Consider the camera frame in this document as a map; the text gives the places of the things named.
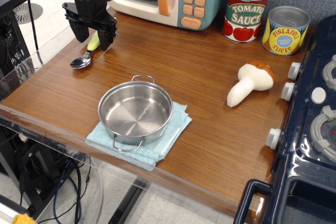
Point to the light blue cloth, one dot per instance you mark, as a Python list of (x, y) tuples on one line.
[(147, 155)]

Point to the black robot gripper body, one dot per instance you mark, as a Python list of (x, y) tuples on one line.
[(90, 9)]

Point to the spoon with green handle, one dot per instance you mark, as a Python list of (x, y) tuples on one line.
[(85, 60)]

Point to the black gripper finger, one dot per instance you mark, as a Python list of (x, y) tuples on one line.
[(106, 38), (80, 28)]

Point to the dark blue toy stove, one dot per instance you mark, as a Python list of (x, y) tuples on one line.
[(302, 188)]

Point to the stainless steel pot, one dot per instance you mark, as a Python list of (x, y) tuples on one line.
[(136, 112)]

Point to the clear acrylic table guard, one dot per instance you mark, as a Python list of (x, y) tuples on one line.
[(62, 104)]

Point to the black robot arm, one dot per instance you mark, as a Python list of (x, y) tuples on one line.
[(85, 14)]

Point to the pineapple slices can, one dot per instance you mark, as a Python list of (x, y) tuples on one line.
[(285, 31)]

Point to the tomato sauce can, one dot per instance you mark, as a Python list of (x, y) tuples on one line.
[(243, 19)]

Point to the toy mushroom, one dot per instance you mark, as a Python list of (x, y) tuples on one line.
[(252, 76)]

